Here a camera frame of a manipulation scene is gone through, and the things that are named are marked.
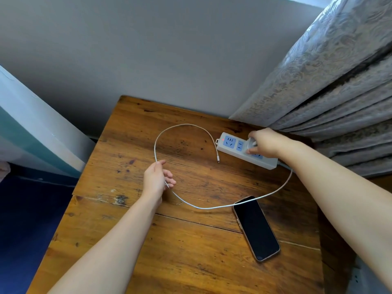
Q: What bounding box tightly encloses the person's right hand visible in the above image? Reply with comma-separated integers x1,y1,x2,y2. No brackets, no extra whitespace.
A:
246,127,290,159

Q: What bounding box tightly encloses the person's left hand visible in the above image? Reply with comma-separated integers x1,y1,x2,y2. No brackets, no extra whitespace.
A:
142,160,177,199

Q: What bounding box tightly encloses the white charging cable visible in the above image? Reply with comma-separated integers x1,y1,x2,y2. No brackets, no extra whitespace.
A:
154,124,293,210

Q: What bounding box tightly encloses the person's right forearm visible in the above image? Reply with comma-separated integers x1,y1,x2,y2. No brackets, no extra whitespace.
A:
277,138,392,291

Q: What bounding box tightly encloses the person's left forearm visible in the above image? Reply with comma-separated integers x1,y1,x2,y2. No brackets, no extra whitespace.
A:
47,193,163,294

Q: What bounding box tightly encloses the white power strip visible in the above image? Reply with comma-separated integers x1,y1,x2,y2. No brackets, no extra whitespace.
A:
215,132,278,170

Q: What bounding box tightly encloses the black smartphone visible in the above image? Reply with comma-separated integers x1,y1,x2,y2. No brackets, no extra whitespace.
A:
232,195,281,262

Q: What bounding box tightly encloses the grey patterned curtain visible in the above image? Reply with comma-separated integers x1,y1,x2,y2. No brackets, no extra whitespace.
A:
229,0,392,178

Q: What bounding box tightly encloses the white and teal panel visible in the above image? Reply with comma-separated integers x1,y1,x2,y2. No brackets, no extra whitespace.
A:
0,65,96,178

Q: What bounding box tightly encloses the dark blue bed sheet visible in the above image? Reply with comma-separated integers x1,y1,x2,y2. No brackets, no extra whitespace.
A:
0,164,79,294

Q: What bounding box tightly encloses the pink cloth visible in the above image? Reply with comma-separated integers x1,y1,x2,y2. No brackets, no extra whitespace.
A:
0,161,11,182

